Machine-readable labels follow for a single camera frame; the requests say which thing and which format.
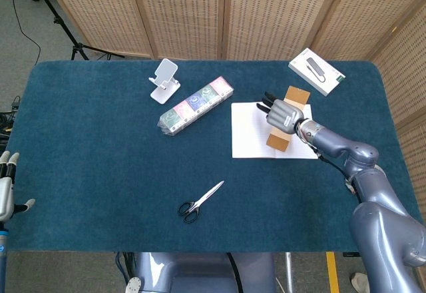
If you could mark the orange and cream bookmark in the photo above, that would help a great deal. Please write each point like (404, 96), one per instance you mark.
(298, 96)

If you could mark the black tripod stand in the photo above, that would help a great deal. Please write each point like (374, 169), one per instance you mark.
(63, 28)

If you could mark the white usb hub box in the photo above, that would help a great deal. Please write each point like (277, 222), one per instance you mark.
(316, 75)

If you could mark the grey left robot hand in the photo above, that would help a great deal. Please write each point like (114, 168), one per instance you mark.
(5, 193)

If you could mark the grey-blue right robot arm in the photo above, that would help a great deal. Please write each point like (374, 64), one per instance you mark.
(382, 233)

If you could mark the white shoe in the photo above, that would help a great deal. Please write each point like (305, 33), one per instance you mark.
(361, 281)

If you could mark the open white notebook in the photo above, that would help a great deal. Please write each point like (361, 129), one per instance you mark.
(248, 133)

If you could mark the multipack of pocket tissues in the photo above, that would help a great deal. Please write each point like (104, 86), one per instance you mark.
(194, 105)

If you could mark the blue table cloth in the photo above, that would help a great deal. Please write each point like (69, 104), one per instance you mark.
(100, 156)

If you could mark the metal table leg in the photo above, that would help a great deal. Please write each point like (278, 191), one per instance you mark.
(289, 273)

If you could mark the grey-blue robot torso base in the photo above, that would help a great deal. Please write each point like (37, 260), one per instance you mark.
(199, 273)

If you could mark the white folding phone stand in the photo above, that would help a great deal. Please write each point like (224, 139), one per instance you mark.
(166, 70)

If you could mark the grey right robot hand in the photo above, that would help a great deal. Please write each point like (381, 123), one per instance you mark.
(286, 115)

